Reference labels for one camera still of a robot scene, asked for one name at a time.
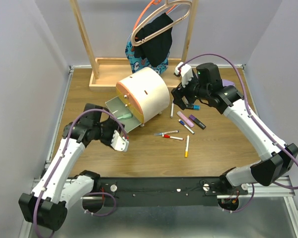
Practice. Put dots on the grey silver marker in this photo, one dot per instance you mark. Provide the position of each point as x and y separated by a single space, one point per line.
171 110

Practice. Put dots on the pink clothes hanger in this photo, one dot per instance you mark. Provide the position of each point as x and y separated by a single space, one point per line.
164 8

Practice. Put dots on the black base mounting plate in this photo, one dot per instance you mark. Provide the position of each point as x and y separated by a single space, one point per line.
165 191

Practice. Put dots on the wooden clothes rack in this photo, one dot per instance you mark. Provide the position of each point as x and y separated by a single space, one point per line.
106 72

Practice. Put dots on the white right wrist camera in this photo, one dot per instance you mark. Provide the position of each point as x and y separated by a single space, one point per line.
184 71

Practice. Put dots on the yellow capped white marker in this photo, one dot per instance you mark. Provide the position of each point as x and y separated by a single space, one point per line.
187 146

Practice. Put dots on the black purple highlighter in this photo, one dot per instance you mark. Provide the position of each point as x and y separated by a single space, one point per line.
197 122

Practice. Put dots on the clear capped blue pen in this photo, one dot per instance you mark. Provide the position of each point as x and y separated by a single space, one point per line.
166 133

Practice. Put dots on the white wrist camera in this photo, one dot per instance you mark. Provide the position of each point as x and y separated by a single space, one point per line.
184 71
119 143

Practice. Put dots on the aluminium frame rail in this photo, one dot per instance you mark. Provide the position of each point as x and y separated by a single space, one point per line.
260 191

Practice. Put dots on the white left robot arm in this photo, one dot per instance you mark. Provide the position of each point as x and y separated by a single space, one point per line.
49 201

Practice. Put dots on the red capped white marker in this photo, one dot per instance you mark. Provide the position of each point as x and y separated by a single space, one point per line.
172 137

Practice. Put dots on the blue capped white marker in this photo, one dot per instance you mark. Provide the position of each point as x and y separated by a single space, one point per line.
186 126

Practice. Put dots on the black hanging garment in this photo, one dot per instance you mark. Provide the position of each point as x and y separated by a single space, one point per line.
156 49

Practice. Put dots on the orange clothes hanger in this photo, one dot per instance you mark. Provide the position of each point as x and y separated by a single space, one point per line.
152 2

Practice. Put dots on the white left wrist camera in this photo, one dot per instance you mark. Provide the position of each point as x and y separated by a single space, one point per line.
119 143

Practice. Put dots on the blue shark print cloth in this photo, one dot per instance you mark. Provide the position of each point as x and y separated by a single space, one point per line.
139 63

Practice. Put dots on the purple folded cloth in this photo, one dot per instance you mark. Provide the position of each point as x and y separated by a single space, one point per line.
227 82

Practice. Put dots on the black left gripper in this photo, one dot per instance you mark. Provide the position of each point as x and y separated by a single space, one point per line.
114 126

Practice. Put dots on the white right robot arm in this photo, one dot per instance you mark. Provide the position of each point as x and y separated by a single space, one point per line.
205 84

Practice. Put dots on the pink highlighter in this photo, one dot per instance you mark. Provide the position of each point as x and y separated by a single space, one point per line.
185 119

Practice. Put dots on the black teal highlighter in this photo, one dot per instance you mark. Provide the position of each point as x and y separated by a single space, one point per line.
193 107

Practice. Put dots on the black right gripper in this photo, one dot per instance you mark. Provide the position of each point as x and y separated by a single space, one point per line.
178 95

